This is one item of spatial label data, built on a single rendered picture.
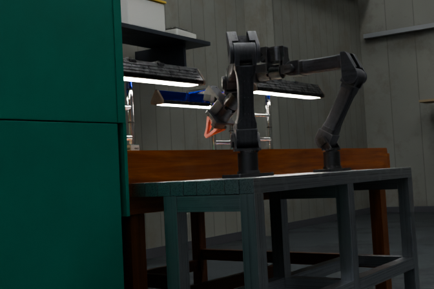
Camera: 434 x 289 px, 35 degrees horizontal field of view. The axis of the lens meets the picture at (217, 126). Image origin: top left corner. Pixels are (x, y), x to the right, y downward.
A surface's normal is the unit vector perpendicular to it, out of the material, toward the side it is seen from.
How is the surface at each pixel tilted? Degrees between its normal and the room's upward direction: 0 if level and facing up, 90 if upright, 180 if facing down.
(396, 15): 90
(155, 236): 90
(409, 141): 90
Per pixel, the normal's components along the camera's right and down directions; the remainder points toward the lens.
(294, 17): 0.83, -0.08
